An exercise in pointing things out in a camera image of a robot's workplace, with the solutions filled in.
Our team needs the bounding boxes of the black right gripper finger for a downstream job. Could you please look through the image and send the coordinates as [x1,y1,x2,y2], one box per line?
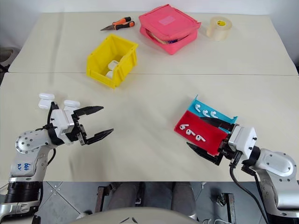
[200,116,235,133]
[185,141,222,167]

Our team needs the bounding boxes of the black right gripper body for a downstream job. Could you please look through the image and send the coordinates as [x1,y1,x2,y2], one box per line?
[215,130,237,166]

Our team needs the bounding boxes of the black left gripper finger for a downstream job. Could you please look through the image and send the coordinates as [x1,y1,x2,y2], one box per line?
[85,128,114,145]
[74,105,104,121]

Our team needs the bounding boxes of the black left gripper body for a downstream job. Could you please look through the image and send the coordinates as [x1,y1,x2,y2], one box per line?
[69,112,91,146]

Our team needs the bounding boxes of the yellow plastic bin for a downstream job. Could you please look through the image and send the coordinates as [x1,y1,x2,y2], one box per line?
[85,33,139,90]

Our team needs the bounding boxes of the blue tray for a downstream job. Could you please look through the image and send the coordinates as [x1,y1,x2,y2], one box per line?
[186,94,239,134]

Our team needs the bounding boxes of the red tray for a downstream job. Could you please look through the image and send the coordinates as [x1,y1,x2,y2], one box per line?
[173,110,232,157]

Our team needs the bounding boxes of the grey rounded leg shape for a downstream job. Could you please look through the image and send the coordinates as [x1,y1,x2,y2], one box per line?
[109,182,146,210]
[170,182,195,212]

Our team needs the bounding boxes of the orange black pliers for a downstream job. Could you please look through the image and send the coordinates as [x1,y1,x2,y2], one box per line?
[100,16,135,32]

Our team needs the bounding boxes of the clear tape roll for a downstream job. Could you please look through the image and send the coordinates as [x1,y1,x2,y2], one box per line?
[206,16,233,42]

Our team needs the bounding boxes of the dark rounded object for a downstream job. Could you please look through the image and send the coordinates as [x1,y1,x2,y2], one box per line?
[0,46,19,73]

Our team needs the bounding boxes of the pink fabric zip pouch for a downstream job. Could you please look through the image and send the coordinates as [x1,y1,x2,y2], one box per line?
[138,3,202,56]

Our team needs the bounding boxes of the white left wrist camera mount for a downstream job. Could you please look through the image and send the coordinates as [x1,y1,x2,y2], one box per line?
[50,108,76,146]

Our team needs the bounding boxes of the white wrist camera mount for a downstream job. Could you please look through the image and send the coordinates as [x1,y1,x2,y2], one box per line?
[50,108,76,146]
[228,126,258,162]

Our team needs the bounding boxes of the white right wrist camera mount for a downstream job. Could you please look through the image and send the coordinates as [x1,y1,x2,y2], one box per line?
[228,126,258,162]

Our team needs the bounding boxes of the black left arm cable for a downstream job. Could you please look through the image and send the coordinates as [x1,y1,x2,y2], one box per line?
[35,101,58,165]

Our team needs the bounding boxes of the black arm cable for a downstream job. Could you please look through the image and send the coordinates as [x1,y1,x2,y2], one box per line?
[35,101,58,165]
[229,160,270,224]

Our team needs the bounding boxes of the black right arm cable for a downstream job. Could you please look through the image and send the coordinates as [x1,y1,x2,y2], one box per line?
[229,160,270,224]

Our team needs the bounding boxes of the rusty metal frame post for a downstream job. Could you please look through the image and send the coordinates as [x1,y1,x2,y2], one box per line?
[221,192,236,224]
[96,183,113,213]

